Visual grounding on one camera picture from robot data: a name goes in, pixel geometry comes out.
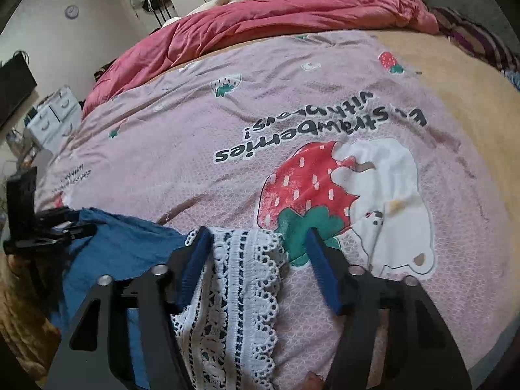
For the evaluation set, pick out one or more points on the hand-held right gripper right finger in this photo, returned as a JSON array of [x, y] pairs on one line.
[[323, 270]]

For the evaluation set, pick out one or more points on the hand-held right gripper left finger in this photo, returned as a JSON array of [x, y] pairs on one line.
[[194, 260]]

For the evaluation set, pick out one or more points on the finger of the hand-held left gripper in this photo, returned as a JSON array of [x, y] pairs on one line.
[[57, 216], [61, 235]]

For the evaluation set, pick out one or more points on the blue denim pants lace hem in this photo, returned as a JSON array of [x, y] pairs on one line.
[[122, 243]]

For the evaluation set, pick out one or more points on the white drawer cabinet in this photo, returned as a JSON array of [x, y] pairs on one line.
[[53, 118]]

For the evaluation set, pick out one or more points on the fluffy tan rug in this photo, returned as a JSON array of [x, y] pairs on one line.
[[20, 325]]

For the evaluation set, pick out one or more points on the black television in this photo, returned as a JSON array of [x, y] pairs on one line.
[[14, 85]]

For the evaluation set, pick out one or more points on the pink strawberry print blanket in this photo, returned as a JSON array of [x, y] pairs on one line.
[[203, 138]]

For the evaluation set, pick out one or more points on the tan bed sheet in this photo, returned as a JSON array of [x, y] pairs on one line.
[[459, 89]]

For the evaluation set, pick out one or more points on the pink comforter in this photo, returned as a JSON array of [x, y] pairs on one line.
[[252, 20]]

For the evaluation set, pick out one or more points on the cream plush cloth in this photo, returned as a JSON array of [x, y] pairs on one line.
[[217, 1]]

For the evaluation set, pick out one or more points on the purple striped cloth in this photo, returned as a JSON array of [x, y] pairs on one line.
[[475, 36]]

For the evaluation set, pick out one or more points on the round wall clock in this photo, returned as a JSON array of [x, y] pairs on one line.
[[72, 11]]

